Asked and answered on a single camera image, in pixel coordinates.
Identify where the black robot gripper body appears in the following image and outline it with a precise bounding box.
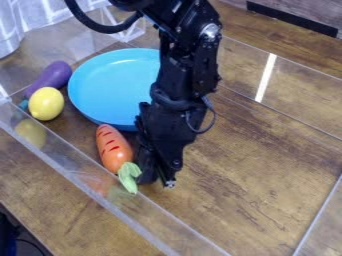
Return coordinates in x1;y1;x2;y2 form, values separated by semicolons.
133;83;209;171

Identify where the yellow toy lemon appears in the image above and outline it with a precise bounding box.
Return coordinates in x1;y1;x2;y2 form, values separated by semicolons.
28;87;64;121

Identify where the dark baseboard strip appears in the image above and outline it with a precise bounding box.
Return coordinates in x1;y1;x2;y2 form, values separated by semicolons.
245;1;338;38

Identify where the purple toy eggplant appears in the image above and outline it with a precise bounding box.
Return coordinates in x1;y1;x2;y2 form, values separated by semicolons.
18;61;72;110

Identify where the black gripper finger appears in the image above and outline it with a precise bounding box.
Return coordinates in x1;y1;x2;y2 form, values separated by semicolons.
136;146;157;185
156;156;183;188

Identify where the orange toy carrot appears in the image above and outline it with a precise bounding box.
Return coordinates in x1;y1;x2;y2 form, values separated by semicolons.
96;124;141;194

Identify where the clear acrylic enclosure wall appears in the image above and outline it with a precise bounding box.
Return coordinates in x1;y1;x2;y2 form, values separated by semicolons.
0;4;342;256

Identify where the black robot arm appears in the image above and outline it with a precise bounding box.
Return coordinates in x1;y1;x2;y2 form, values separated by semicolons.
109;0;221;187

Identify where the white patterned curtain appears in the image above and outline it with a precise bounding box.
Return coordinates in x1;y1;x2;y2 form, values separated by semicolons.
0;0;128;60

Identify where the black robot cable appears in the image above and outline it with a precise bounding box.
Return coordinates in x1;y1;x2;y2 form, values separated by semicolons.
62;0;144;35

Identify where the blue plastic plate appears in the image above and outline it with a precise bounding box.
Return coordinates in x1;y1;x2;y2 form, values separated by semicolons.
66;48;160;131

